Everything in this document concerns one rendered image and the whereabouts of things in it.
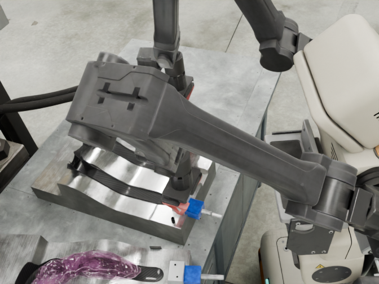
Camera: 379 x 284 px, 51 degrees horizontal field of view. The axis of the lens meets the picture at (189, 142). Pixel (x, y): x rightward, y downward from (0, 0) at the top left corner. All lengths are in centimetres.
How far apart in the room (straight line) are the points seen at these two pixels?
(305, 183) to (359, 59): 23
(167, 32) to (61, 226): 64
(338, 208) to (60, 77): 277
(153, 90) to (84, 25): 338
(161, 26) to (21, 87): 239
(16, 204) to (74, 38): 245
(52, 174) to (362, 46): 94
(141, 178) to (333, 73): 65
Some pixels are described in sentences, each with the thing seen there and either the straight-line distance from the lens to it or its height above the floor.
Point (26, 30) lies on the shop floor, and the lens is 398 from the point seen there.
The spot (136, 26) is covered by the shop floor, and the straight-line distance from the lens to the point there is 360.
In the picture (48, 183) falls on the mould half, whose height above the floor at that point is 86.
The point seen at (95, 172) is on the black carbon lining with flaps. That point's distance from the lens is 117.
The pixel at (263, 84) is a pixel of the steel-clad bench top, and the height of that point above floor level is 80.
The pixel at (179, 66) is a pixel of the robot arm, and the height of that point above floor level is 113.
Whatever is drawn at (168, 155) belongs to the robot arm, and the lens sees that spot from 76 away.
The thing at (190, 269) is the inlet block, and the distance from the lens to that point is 101.
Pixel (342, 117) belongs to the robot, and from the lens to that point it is 69.
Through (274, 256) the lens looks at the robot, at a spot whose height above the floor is 28.
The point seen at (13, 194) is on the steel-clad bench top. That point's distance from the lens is 139.
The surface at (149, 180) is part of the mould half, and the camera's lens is 115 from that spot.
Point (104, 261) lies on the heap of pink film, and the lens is 101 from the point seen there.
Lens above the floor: 178
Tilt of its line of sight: 47 degrees down
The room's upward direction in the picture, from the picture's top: 8 degrees counter-clockwise
